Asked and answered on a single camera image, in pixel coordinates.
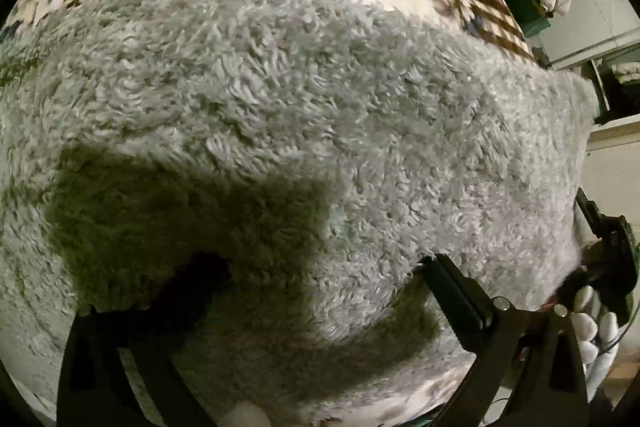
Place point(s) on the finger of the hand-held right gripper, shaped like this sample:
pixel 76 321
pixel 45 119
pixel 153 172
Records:
pixel 587 209

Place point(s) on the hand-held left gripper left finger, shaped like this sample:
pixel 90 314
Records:
pixel 192 279

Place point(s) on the green box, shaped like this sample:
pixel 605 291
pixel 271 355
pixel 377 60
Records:
pixel 525 9

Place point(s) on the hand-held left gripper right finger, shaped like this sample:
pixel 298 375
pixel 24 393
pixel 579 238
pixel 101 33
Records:
pixel 450 292

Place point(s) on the person's right hand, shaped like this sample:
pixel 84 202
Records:
pixel 595 332

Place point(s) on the white folded cloth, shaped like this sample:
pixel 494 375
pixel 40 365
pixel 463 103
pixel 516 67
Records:
pixel 629 73

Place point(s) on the grey fluffy towel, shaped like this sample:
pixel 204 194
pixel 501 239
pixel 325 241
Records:
pixel 320 117

